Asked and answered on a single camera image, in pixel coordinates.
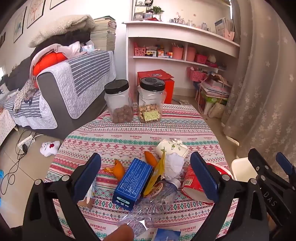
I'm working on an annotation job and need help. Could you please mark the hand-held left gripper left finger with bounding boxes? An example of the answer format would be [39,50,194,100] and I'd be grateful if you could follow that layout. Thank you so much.
[22,152,102,241]

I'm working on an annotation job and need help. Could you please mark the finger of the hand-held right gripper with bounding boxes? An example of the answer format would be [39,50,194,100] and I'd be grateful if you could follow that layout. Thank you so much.
[248,148,289,188]
[276,152,296,183]

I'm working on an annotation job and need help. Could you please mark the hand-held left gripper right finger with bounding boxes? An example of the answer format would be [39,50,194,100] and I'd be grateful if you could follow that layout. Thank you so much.
[190,152,270,241]

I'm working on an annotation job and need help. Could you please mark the white tissue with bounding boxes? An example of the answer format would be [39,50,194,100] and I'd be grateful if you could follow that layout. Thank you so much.
[165,152,185,180]

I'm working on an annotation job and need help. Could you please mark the red instant noodle cup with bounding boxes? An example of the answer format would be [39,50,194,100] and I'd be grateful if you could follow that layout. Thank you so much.
[181,163,234,205]

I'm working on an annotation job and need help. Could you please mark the white chair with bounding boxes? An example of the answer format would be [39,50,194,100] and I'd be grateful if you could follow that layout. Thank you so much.
[231,157,258,181]

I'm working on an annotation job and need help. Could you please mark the curled orange peel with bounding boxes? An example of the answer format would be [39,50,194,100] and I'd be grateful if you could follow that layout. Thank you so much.
[104,159,125,181]

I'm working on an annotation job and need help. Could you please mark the blue cardboard box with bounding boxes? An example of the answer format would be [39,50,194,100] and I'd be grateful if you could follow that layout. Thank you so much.
[112,158,154,211]

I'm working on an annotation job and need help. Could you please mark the white printed paper cup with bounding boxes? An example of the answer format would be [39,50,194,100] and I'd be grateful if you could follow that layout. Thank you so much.
[155,138,189,161]

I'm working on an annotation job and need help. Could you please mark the white plush toy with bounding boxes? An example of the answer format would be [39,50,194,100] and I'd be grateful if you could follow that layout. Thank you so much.
[40,140,61,157]

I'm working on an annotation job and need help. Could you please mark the yellow snack packet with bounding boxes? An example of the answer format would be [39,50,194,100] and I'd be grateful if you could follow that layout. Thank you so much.
[143,152,166,197]

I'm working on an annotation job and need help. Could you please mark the clear plastic bottle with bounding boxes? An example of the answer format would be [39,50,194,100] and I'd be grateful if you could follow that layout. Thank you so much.
[117,178,181,237]

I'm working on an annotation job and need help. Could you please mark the brown rounded object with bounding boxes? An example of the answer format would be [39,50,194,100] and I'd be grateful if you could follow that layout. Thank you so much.
[107,224,135,241]

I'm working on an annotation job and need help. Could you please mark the blue printed card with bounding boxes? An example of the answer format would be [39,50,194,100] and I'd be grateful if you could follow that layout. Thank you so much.
[152,228,181,241]

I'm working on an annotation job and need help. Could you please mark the white power strip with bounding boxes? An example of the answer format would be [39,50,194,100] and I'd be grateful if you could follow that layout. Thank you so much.
[18,135,35,149]

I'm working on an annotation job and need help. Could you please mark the jar with brown balls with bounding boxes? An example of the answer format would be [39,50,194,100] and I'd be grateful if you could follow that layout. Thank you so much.
[104,80,134,124]

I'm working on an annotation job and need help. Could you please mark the floral lace curtain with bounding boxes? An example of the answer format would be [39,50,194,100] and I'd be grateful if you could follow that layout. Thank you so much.
[221,0,296,177]

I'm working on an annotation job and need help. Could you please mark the pile of bags and papers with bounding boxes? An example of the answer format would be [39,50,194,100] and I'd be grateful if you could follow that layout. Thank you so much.
[195,73,233,119]

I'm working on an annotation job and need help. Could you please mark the jar with crackers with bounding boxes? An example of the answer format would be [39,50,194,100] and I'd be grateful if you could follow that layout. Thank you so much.
[137,77,166,123]

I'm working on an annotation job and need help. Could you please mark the grey sofa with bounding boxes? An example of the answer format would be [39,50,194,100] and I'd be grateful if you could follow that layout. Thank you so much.
[0,50,117,142]

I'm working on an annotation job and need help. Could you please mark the red cardboard box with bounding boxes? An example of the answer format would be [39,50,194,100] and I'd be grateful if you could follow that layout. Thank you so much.
[137,69,175,105]

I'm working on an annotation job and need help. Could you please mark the large pink basket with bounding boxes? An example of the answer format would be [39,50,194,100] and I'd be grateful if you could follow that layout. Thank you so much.
[189,67,208,82]

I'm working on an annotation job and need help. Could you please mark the floral garment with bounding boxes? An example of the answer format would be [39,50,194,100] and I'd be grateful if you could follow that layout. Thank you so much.
[12,77,39,113]

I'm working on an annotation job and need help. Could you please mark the striped grey quilt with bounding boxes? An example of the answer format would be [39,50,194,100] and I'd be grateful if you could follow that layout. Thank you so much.
[37,50,117,120]

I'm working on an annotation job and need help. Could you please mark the orange cushion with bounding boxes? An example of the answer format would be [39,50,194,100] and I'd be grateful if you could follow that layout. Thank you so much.
[32,52,70,77]

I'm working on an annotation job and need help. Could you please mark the pink pen holder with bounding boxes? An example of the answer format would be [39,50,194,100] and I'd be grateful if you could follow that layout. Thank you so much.
[186,46,197,61]
[171,45,184,60]

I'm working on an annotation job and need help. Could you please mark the pink clothing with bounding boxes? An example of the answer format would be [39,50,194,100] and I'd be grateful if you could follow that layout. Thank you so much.
[30,42,87,77]

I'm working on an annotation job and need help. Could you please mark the blue tissue box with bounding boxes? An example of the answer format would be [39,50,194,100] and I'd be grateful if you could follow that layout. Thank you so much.
[81,40,95,53]

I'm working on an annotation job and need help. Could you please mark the dark blanket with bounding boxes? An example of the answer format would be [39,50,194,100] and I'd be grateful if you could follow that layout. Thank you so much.
[35,31,91,55]

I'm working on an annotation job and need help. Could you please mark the white bookshelf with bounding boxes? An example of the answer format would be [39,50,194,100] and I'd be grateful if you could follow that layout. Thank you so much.
[122,0,241,98]

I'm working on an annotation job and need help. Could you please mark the stack of books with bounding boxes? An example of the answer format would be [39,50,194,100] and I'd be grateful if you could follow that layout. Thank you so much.
[90,16,117,52]

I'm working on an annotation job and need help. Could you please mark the beige fluffy blanket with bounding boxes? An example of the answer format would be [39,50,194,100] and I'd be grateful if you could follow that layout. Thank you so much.
[28,14,96,48]

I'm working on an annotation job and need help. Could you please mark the green potted plant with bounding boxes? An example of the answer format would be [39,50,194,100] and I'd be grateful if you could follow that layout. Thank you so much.
[150,6,165,21]

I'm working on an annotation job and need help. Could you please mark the black cable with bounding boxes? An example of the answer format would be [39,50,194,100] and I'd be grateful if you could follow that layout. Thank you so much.
[0,130,38,195]

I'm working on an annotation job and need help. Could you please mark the framed wall picture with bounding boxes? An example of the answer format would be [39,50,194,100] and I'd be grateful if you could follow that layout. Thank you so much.
[13,6,28,43]
[26,0,46,29]
[49,0,68,10]

